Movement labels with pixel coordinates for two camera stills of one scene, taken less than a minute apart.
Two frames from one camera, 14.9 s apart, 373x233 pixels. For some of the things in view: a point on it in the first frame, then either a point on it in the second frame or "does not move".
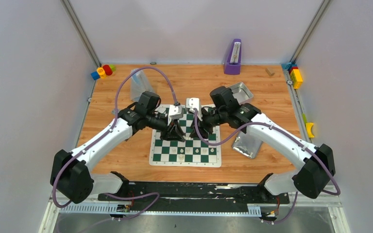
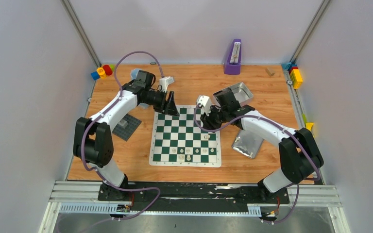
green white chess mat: [191, 152] does not move
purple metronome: [233, 65] does not move
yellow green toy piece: [309, 125] does not move
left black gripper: [169, 124] to [167, 103]
